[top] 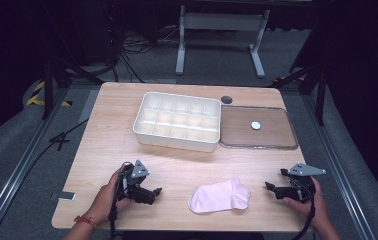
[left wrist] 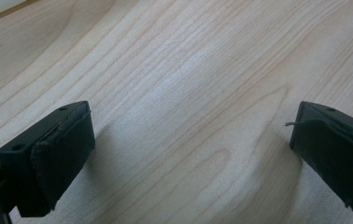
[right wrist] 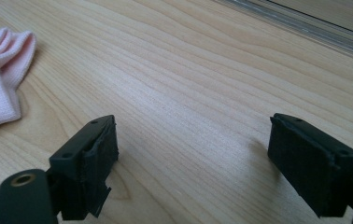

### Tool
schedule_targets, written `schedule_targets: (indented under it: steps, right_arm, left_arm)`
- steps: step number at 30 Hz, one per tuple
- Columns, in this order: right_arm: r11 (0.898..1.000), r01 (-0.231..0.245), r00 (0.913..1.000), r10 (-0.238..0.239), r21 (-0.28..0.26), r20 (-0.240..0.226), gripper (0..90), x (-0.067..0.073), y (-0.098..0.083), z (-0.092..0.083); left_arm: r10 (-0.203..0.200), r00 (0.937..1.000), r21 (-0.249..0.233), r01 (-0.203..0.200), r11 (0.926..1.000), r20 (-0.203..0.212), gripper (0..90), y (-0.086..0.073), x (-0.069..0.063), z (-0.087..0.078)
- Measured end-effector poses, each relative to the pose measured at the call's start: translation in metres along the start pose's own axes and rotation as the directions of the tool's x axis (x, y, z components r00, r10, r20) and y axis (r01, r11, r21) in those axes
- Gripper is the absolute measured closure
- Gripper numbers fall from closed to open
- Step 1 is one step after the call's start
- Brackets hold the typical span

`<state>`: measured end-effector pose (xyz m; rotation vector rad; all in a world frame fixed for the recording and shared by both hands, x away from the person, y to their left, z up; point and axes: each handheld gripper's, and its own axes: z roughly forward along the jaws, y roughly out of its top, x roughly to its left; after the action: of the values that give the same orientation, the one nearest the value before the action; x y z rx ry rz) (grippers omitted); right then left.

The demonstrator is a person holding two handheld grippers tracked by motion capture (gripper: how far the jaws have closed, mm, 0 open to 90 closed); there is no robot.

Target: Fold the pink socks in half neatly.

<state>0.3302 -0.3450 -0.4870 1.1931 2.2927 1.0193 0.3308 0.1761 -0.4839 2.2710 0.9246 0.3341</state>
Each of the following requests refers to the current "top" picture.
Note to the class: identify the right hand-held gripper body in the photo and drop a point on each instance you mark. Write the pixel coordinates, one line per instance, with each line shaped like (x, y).
(302, 186)

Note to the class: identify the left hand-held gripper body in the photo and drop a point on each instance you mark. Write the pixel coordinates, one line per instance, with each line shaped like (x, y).
(133, 180)

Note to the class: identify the pink sock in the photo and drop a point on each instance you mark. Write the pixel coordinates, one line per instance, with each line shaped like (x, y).
(218, 196)

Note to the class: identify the white compartment storage box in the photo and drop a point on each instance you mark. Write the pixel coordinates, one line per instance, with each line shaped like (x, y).
(177, 121)

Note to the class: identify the person's right hand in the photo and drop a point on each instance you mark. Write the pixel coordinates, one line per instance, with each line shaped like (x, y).
(317, 210)

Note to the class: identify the person's left hand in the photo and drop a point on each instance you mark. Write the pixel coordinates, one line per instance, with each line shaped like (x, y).
(105, 203)

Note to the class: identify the clear lid with white knob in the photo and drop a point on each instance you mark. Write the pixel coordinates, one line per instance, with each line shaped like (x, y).
(260, 136)

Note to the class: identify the grey tape piece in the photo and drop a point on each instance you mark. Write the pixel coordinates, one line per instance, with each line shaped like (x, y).
(63, 196)

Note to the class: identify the black tripod stand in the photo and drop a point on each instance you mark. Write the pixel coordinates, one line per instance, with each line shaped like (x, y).
(47, 90)
(320, 96)

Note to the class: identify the yellow black floor tape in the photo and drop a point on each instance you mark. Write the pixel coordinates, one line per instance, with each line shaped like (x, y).
(37, 98)

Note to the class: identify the grey metal stand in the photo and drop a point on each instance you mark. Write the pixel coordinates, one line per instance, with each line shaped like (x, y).
(222, 21)

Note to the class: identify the aluminium floor rail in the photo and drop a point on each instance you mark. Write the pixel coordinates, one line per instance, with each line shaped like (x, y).
(13, 173)
(340, 173)

